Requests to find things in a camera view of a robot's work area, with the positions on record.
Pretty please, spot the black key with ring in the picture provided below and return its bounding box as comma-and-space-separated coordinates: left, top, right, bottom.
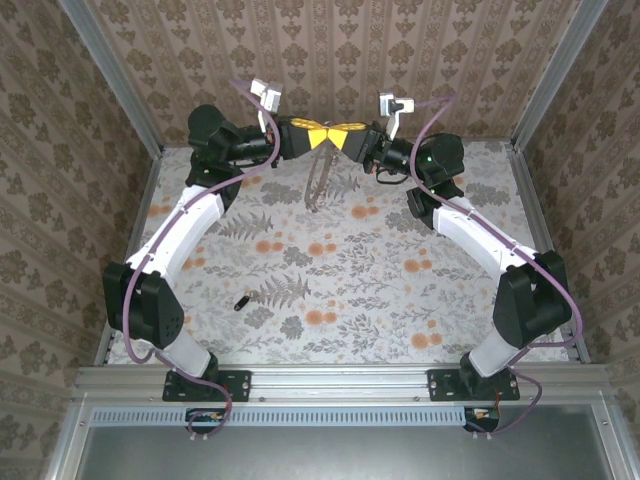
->
233, 290, 266, 313

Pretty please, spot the floral patterned table cover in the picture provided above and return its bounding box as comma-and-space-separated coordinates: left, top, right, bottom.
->
106, 141, 572, 366

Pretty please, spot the grey metal sheet panel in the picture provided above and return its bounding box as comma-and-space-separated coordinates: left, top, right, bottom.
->
74, 424, 619, 480

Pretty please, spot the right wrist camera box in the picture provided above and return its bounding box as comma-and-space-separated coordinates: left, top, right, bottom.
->
377, 89, 417, 139

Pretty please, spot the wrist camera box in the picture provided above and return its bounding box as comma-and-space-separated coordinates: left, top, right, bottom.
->
248, 76, 285, 134
377, 89, 417, 139

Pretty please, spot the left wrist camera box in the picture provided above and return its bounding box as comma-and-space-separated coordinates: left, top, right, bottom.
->
248, 76, 285, 134

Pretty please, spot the aluminium right side rail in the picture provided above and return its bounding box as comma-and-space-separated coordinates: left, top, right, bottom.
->
505, 142, 592, 365

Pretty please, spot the aluminium left frame post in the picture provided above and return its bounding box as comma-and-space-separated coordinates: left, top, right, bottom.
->
58, 0, 166, 157

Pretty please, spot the aluminium frame post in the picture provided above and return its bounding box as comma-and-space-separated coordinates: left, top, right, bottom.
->
58, 0, 166, 157
509, 0, 610, 154

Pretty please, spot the aluminium left side rail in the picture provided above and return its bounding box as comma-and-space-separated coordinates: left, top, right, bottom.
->
93, 147, 165, 366

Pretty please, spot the aluminium right frame post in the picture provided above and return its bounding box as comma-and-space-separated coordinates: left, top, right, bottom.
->
509, 0, 610, 154

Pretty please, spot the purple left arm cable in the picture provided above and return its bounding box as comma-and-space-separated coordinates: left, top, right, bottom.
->
122, 77, 281, 441

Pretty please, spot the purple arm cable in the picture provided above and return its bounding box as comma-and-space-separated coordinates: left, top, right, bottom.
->
122, 77, 281, 441
412, 92, 587, 441

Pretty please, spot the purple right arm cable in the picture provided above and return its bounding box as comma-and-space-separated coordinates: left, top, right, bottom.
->
412, 92, 587, 441

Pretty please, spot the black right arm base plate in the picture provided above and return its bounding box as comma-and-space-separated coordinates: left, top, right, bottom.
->
427, 368, 521, 403

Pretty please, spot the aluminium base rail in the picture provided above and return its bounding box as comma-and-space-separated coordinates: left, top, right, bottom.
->
74, 363, 614, 405

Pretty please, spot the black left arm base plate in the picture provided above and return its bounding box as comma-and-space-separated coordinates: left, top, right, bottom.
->
161, 368, 252, 403

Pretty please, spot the white slotted cable duct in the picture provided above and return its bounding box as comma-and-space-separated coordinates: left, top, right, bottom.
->
91, 405, 501, 428

